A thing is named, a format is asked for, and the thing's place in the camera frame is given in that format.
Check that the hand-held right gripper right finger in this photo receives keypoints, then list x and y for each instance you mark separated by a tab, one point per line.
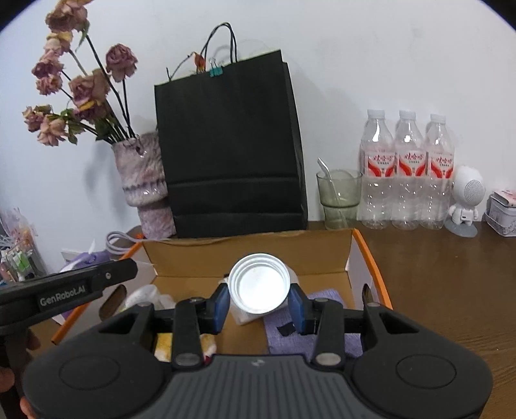
296	308

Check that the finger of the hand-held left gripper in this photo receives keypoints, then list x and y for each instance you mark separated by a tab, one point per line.
117	273

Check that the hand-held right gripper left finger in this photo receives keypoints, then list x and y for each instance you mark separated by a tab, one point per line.
221	308

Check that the white plastic wipes container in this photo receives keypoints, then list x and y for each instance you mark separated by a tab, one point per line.
244	316

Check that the iridescent green plastic pouch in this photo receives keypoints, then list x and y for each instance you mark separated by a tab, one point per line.
141	296

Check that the purple knitted cloth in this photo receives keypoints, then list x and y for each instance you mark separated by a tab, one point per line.
282	342

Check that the white round lid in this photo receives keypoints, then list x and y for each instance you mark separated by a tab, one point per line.
258	286

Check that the orange cardboard box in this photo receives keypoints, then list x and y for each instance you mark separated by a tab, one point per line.
242	254

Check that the yellow and white plush toy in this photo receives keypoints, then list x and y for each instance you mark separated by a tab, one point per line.
165	346

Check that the clear bag of colourful items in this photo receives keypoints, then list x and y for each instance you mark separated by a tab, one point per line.
16	249

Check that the person's left hand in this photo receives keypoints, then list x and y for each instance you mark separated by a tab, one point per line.
33	341

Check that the purple tissue pack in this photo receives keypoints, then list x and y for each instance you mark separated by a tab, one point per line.
78	260

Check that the purple marbled vase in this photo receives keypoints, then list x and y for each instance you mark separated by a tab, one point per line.
141	173

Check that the smoky glass cup with spoon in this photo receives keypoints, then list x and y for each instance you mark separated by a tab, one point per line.
338	201

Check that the black paper bag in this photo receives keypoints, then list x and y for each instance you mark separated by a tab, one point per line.
229	161

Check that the clear water bottle red label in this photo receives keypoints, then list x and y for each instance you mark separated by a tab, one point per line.
439	181
409	181
375	181

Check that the dried pink flowers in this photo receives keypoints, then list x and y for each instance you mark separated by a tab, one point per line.
86	88

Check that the white robot figurine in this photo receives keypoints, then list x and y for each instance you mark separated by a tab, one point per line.
467	189

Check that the small metal tin box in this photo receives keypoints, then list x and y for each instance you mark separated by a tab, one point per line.
502	213

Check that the teal binder clip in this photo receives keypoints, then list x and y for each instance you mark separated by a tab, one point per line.
216	69

